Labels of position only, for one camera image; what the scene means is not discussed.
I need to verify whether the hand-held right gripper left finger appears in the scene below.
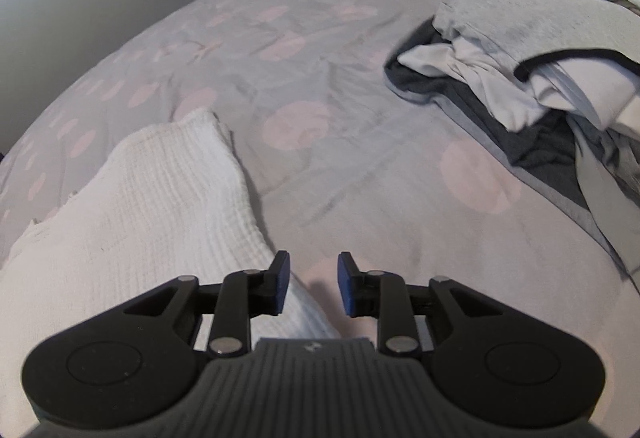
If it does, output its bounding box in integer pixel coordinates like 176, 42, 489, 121
100, 249, 292, 359

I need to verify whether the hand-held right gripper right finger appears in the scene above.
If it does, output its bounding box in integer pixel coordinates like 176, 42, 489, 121
337, 251, 521, 359

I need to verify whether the white crinkle shirt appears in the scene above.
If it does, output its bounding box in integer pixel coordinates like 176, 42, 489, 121
0, 107, 342, 438

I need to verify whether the grey and white clothes pile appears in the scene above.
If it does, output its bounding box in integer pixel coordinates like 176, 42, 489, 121
382, 18, 640, 290

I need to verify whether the bed with pink dotted sheet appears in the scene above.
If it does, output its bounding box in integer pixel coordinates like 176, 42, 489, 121
0, 0, 640, 438

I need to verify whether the white t-shirt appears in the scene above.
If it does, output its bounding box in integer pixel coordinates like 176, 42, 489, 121
397, 38, 640, 135

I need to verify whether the blue-grey garment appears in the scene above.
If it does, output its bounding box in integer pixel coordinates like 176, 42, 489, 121
569, 115, 640, 280

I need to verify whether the light grey garment black trim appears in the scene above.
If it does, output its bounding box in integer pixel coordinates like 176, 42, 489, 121
432, 0, 640, 82

